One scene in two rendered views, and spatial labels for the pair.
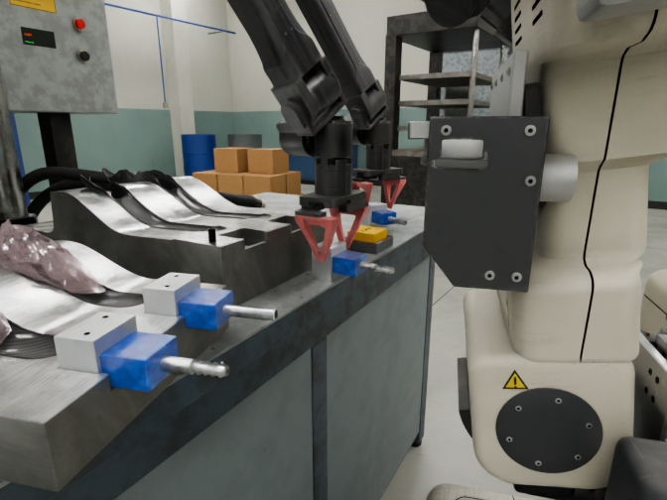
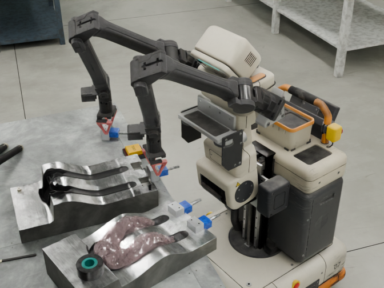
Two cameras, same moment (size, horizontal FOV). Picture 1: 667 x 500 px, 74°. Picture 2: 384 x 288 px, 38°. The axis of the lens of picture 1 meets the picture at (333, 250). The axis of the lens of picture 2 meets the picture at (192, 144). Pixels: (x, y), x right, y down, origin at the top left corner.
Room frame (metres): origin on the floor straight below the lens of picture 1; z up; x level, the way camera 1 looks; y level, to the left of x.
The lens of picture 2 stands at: (-0.58, 1.34, 2.12)
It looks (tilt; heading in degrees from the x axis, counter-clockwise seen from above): 32 degrees down; 309
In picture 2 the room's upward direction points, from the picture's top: straight up
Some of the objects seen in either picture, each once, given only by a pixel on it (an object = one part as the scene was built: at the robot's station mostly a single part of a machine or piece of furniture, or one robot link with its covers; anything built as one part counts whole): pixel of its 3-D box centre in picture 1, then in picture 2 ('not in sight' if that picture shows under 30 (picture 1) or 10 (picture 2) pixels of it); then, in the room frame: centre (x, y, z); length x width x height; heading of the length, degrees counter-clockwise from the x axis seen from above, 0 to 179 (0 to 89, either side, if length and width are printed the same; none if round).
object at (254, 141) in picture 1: (245, 160); not in sight; (7.79, 1.51, 0.44); 0.59 x 0.59 x 0.88
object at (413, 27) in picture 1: (451, 125); not in sight; (5.21, -1.33, 1.03); 1.54 x 0.94 x 2.06; 146
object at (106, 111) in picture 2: (378, 160); (106, 106); (1.05, -0.10, 0.96); 0.10 x 0.07 x 0.07; 123
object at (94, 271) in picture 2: not in sight; (90, 267); (0.41, 0.59, 0.93); 0.08 x 0.08 x 0.04
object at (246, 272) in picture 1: (169, 223); (83, 190); (0.78, 0.29, 0.87); 0.50 x 0.26 x 0.14; 60
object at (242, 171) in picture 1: (248, 177); not in sight; (5.85, 1.12, 0.37); 1.20 x 0.82 x 0.74; 64
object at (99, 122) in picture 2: (368, 191); (106, 123); (1.04, -0.08, 0.89); 0.07 x 0.07 x 0.09; 33
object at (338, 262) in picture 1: (355, 264); (164, 170); (0.66, -0.03, 0.83); 0.13 x 0.05 x 0.05; 60
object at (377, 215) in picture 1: (386, 217); (116, 132); (1.02, -0.12, 0.83); 0.13 x 0.05 x 0.05; 33
